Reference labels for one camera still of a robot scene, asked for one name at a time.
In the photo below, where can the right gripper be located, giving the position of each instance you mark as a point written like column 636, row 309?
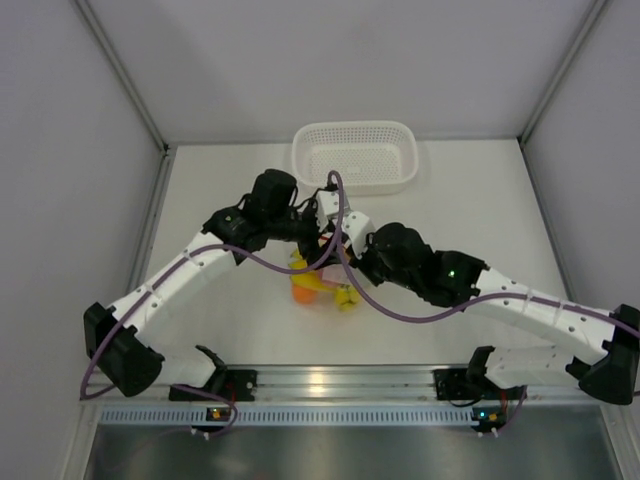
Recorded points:
column 362, row 264

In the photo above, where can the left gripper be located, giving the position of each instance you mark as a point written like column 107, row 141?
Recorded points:
column 311, row 249

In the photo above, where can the clear zip top bag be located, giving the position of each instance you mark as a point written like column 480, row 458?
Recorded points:
column 325, row 280

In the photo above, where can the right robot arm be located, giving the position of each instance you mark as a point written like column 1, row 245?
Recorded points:
column 593, row 350

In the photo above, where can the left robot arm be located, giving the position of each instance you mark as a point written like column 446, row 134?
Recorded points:
column 134, row 341

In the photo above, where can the pink fake peach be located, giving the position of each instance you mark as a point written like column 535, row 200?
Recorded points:
column 334, row 274

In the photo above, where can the orange fake fruit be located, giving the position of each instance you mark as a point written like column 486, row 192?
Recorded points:
column 303, row 295

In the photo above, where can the yellow fake bananas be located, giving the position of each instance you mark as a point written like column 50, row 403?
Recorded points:
column 345, row 295

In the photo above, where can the white perforated plastic basket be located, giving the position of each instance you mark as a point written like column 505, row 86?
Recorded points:
column 372, row 157

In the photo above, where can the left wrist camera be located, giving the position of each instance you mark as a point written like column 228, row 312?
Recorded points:
column 328, row 208

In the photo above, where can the aluminium mounting rail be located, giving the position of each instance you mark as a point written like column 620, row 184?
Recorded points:
column 276, row 383

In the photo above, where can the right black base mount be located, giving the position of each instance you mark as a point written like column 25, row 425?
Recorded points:
column 452, row 385

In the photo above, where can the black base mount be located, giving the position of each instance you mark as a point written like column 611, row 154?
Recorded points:
column 231, row 385
column 452, row 385

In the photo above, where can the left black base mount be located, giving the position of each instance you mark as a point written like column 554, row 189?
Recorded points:
column 231, row 385

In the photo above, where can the left aluminium frame post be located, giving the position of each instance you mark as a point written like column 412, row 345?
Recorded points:
column 106, row 46

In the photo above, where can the aluminium frame post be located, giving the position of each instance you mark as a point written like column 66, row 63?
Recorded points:
column 106, row 46
column 588, row 23

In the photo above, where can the white slotted cable duct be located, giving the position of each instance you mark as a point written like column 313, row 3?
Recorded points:
column 256, row 415

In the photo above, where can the right aluminium frame post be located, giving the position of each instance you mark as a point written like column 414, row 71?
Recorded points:
column 588, row 23

